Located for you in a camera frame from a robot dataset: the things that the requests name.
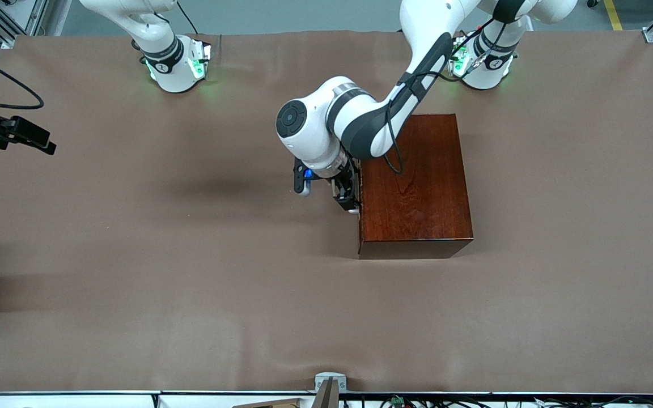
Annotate dark wooden drawer cabinet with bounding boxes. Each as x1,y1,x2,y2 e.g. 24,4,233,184
357,114,474,260

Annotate brown table cover sheet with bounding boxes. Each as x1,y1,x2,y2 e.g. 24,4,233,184
0,29,653,394

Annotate brown cardboard piece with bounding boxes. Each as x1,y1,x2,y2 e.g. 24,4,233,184
231,398,303,408

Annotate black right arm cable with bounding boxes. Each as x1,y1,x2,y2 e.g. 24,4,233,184
0,47,45,109

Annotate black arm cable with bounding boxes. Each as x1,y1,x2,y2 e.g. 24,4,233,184
383,20,501,175
0,47,45,109

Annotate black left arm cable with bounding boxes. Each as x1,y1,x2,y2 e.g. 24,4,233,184
383,20,501,175

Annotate aluminium frame with diagonal struts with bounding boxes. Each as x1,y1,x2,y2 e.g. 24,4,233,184
0,0,49,49

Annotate grey metal camera bracket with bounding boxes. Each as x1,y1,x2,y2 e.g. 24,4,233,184
314,372,348,408

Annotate black right base cable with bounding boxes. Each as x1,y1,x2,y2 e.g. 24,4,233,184
176,0,200,35

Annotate tangled black cables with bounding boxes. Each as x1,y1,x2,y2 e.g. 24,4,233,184
341,394,653,408

